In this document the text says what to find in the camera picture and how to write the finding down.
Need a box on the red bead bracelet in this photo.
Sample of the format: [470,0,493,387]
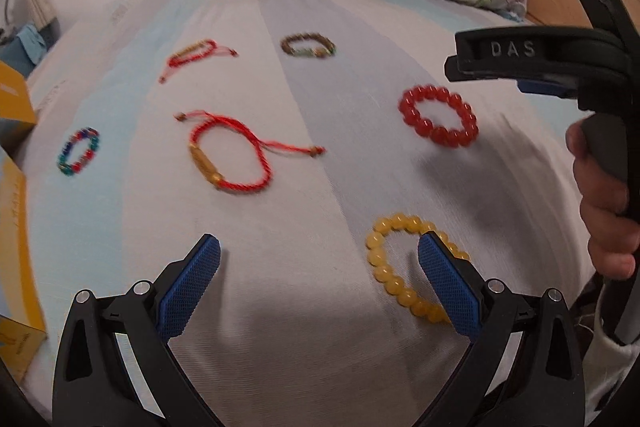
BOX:
[398,84,478,149]

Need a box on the yellow cardboard box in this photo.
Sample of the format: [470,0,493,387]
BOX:
[0,61,39,145]
[0,154,49,385]

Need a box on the red cord bracelet gold tube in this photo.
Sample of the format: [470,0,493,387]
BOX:
[174,110,326,194]

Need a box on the pale striped bed sheet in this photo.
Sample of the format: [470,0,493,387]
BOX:
[10,0,608,427]

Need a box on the person's right forearm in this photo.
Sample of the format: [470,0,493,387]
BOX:
[572,276,640,410]

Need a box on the multicoloured bead bracelet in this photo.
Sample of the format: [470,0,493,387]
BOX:
[56,127,101,176]

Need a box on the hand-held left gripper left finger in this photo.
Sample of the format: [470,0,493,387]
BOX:
[52,234,223,427]

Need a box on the person's right hand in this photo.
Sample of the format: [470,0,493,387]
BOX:
[565,118,640,281]

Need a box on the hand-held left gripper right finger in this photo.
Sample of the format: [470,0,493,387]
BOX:
[416,231,586,427]

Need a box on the blue cloth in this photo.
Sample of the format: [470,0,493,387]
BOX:
[0,23,53,72]

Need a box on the yellow bead bracelet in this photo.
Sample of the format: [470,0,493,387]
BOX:
[365,213,472,324]

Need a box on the thin red cord bracelet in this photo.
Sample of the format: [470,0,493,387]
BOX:
[159,39,239,84]

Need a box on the brown bead bracelet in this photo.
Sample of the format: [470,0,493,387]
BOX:
[280,33,337,58]

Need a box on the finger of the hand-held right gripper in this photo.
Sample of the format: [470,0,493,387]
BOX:
[444,27,628,100]

